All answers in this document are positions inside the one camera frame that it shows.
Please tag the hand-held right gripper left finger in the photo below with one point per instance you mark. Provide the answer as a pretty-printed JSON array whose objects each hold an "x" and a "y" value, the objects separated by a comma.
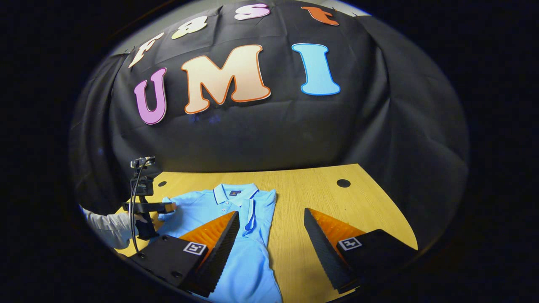
[{"x": 223, "y": 252}]

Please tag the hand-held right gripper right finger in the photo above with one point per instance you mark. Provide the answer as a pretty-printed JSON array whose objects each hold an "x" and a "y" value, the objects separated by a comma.
[{"x": 324, "y": 252}]

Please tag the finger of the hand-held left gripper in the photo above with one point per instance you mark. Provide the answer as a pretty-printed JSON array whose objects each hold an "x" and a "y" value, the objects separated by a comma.
[{"x": 147, "y": 207}]

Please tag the light blue polo T-shirt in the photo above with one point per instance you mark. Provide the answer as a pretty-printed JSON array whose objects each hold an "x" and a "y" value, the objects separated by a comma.
[{"x": 248, "y": 269}]

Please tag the black backdrop cloth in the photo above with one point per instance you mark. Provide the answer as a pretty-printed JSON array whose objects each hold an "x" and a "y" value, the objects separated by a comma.
[{"x": 273, "y": 130}]

